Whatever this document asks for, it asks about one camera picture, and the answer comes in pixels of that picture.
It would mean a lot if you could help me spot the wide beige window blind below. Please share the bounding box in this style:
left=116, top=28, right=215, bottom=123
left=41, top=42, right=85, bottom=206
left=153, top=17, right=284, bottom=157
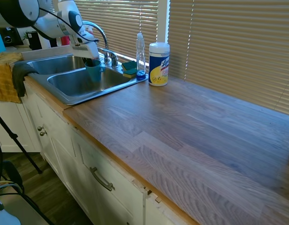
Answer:
left=168, top=0, right=289, bottom=117

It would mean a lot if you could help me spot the narrow beige window blind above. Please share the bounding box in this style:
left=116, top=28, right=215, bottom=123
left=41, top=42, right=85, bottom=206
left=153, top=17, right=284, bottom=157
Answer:
left=71, top=0, right=160, bottom=63

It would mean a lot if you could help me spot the white rounded plastic object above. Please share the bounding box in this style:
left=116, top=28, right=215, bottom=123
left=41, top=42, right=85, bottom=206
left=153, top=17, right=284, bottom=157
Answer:
left=0, top=195, right=22, bottom=225

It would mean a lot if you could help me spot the white kitchen cabinet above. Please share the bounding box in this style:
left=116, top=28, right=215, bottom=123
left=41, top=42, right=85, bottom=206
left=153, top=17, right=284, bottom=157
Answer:
left=21, top=81, right=184, bottom=225

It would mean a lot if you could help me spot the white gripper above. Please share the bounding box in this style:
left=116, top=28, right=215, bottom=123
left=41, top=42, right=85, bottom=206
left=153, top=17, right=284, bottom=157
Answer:
left=70, top=35, right=100, bottom=68

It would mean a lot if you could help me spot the chrome kitchen faucet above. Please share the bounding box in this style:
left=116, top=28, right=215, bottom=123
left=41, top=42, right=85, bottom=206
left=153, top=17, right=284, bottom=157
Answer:
left=82, top=20, right=119, bottom=69

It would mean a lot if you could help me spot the green yellow sponge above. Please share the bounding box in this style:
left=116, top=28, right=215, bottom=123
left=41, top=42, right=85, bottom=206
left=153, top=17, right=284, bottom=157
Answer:
left=122, top=68, right=137, bottom=79
left=121, top=60, right=137, bottom=71

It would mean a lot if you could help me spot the black padded stand part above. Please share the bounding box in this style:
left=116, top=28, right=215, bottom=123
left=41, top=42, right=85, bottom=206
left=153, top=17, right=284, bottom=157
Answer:
left=0, top=160, right=25, bottom=195

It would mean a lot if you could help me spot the stainless steel double sink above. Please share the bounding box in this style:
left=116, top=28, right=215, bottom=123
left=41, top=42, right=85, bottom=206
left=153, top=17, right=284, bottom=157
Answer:
left=25, top=53, right=149, bottom=106

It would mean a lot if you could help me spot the Lysol wipes canister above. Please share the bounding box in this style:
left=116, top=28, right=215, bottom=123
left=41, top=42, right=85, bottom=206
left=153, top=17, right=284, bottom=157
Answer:
left=148, top=42, right=171, bottom=87

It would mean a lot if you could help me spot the black toaster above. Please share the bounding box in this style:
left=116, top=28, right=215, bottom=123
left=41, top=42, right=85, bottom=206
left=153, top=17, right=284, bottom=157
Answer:
left=0, top=26, right=24, bottom=47

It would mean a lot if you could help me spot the black box on counter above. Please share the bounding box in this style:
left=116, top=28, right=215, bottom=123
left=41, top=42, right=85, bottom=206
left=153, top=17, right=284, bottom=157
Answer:
left=25, top=30, right=42, bottom=51

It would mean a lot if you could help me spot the clear dish soap bottle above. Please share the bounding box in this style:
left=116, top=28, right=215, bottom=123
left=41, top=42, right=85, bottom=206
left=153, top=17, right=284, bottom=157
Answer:
left=135, top=32, right=147, bottom=81

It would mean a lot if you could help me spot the black tripod leg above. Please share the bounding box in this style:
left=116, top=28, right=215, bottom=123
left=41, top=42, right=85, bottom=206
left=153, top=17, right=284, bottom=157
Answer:
left=0, top=108, right=43, bottom=174

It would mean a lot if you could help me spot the yellow towel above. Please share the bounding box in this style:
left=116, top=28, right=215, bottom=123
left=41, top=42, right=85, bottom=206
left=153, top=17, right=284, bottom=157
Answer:
left=0, top=52, right=24, bottom=104

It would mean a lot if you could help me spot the grey dish cloth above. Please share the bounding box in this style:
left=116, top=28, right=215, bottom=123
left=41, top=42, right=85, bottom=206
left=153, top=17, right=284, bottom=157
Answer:
left=12, top=61, right=40, bottom=98

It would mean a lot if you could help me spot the metal drawer handle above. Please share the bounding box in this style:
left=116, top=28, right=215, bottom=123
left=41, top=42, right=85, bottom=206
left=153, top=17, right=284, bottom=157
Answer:
left=89, top=166, right=115, bottom=192

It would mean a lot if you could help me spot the teal ceramic mug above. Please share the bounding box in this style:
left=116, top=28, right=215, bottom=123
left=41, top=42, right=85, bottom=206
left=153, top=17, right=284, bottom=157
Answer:
left=84, top=59, right=106, bottom=83

